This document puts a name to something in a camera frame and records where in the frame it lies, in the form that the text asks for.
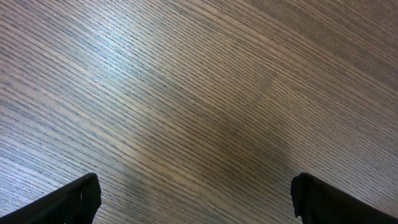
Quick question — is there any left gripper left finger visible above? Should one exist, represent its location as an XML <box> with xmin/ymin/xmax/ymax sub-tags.
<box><xmin>1</xmin><ymin>173</ymin><xmax>101</xmax><ymax>224</ymax></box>

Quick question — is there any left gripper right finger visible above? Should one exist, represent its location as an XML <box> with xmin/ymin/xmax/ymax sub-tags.
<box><xmin>290</xmin><ymin>172</ymin><xmax>397</xmax><ymax>224</ymax></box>

